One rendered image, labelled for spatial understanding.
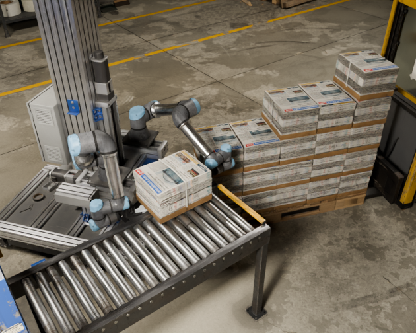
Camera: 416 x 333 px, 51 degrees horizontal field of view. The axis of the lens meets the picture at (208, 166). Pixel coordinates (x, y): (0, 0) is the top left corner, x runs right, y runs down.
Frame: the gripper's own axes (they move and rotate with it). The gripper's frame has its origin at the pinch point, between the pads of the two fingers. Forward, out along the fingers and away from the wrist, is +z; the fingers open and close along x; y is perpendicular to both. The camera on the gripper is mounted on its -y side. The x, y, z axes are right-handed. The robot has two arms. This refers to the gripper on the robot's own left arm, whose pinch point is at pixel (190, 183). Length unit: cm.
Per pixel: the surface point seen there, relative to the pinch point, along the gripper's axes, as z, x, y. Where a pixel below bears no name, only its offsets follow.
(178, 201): 23.4, 21.8, 12.1
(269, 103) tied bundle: -88, -21, 22
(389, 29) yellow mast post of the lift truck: -202, -4, 58
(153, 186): 35.0, 14.5, 24.0
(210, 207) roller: 4.0, 27.3, 0.3
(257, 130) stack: -75, -18, 4
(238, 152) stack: -47.7, -7.6, 0.7
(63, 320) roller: 107, 48, 1
